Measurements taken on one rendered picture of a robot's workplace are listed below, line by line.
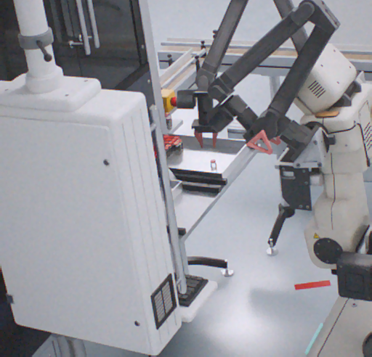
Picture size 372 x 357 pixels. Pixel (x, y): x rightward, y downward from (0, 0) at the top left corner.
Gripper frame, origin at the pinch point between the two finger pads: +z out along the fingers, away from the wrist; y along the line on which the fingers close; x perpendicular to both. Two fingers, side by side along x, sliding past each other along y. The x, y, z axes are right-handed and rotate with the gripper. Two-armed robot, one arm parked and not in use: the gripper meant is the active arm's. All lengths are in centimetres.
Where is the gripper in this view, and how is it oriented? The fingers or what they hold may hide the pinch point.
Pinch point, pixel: (208, 145)
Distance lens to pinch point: 346.1
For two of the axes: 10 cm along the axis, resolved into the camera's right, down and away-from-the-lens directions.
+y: -9.8, -0.2, 2.0
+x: -1.8, 4.6, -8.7
